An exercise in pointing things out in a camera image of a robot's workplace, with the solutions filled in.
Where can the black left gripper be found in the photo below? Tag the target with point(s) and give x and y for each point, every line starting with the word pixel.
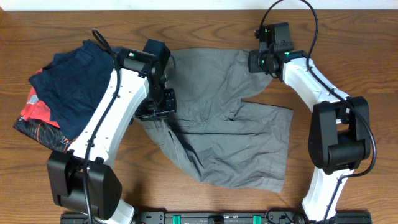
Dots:
pixel 155 112

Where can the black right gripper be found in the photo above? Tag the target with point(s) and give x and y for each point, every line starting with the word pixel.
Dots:
pixel 254 66

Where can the grey shorts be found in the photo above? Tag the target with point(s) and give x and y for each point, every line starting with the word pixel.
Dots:
pixel 216 136

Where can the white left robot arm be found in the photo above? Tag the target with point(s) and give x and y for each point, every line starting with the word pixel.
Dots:
pixel 82 179

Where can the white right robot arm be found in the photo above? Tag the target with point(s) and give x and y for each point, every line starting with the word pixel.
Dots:
pixel 340 142

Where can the navy blue folded garment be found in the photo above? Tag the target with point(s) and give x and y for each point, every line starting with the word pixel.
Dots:
pixel 73 84

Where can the black patterned folded garment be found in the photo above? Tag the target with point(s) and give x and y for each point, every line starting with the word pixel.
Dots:
pixel 44 133

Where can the red folded garment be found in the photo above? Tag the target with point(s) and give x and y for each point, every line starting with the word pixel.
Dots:
pixel 37 109

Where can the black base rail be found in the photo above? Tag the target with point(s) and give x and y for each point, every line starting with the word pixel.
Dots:
pixel 270 217

